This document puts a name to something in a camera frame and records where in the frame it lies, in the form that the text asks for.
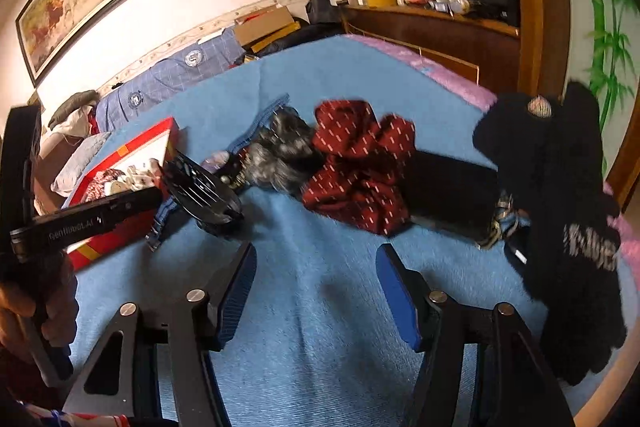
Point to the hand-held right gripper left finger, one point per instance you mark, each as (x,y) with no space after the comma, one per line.
(239,292)

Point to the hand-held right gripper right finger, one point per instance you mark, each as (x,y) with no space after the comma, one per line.
(397,302)

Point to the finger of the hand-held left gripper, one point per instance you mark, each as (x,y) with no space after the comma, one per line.
(137,207)

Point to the black hair claw clip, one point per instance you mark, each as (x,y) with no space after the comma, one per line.
(202,197)

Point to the red gift box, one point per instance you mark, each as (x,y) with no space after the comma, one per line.
(150,142)

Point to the red dotted hair bow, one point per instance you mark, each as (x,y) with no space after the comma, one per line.
(357,162)

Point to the grey fuzzy scrunchie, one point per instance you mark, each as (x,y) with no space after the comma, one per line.
(282,152)

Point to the blue checked headband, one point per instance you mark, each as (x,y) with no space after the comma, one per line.
(260,119)

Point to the person's left hand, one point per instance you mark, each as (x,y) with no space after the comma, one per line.
(60,297)

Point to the white dotted scrunchie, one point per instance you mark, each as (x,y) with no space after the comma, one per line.
(142,177)

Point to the brown sofa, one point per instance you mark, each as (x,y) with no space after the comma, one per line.
(47,172)

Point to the grey pillow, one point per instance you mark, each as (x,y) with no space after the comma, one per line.
(80,162)

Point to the blue blanket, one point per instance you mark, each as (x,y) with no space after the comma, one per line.
(320,297)

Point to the white garment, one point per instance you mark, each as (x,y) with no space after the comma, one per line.
(75,122)

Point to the black smartphone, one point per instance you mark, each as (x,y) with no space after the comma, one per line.
(450,194)

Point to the olive folded garment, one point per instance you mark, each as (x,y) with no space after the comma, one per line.
(72,104)

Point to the blue plaid quilt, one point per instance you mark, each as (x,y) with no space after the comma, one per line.
(165,69)

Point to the black knit glove with lettering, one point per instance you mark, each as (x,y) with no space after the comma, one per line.
(570,267)

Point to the striped red white blue cloth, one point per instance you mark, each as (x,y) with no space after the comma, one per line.
(75,419)

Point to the flat yellow box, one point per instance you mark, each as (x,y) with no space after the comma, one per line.
(272,39)

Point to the open cardboard box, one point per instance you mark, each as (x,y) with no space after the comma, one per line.
(262,24)

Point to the black clothing pile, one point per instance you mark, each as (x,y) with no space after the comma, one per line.
(310,36)

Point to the wooden dresser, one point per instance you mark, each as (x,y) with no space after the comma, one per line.
(440,42)

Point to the black bag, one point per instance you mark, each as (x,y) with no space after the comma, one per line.
(324,7)

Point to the wooden framed mirror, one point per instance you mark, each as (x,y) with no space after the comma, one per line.
(530,7)

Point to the green bamboo wall sticker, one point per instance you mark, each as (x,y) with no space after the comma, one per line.
(612,32)

